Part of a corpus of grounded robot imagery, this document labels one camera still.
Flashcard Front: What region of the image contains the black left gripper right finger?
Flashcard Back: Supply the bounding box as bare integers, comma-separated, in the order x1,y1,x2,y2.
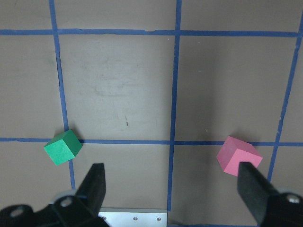
237,162,279,225

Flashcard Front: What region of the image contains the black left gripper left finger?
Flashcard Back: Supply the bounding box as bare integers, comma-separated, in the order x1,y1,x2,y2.
75,163,106,216

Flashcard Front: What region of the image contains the pink cube near base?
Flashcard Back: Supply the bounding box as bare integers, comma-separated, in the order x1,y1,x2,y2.
216,136,263,177

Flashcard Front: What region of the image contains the green cube on gridline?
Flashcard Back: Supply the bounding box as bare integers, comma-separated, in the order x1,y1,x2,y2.
44,130,82,166

